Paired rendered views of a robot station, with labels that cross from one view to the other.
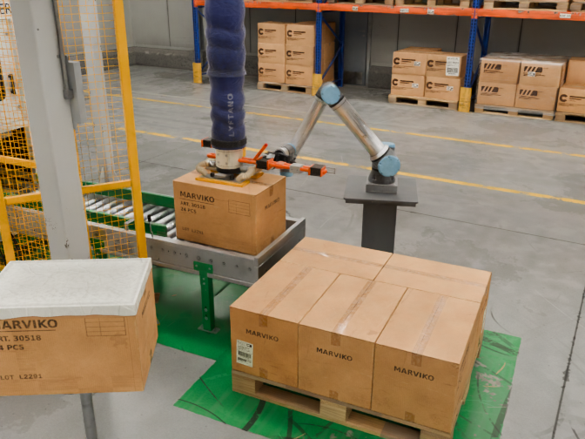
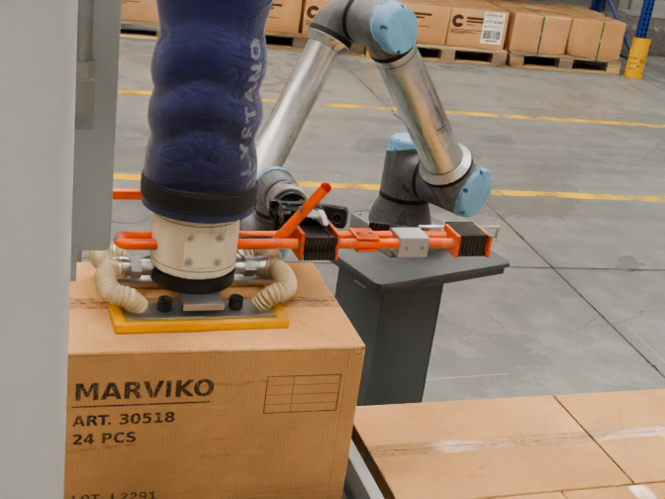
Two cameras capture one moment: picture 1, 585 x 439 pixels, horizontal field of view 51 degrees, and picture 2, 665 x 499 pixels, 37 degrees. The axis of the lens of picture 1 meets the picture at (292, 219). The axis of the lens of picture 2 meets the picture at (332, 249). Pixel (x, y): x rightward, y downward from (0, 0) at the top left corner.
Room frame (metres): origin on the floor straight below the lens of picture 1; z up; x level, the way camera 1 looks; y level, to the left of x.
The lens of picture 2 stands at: (2.23, 1.51, 1.85)
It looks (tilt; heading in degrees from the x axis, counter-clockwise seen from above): 22 degrees down; 315
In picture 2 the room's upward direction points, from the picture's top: 8 degrees clockwise
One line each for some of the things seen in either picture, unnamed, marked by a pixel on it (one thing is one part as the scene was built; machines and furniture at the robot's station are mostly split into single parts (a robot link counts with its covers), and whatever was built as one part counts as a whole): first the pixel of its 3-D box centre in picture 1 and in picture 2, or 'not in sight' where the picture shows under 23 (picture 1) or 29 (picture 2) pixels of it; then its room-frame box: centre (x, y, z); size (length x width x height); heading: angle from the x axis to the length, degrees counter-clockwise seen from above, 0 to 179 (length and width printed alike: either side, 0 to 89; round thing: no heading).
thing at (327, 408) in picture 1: (363, 359); not in sight; (3.01, -0.42, 0.07); 1.20 x 1.00 x 0.14; 65
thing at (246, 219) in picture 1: (231, 207); (189, 387); (3.70, 0.40, 0.75); 0.60 x 0.40 x 0.40; 64
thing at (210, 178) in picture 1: (222, 178); (200, 308); (3.64, 0.44, 0.97); 0.34 x 0.10 x 0.05; 66
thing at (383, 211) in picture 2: (381, 173); (402, 207); (4.10, -0.63, 0.86); 0.19 x 0.19 x 0.10
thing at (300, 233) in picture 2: (265, 163); (314, 240); (3.62, 0.17, 1.08); 0.10 x 0.08 x 0.06; 156
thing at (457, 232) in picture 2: (317, 170); (466, 240); (3.47, -0.15, 1.08); 0.08 x 0.07 x 0.05; 66
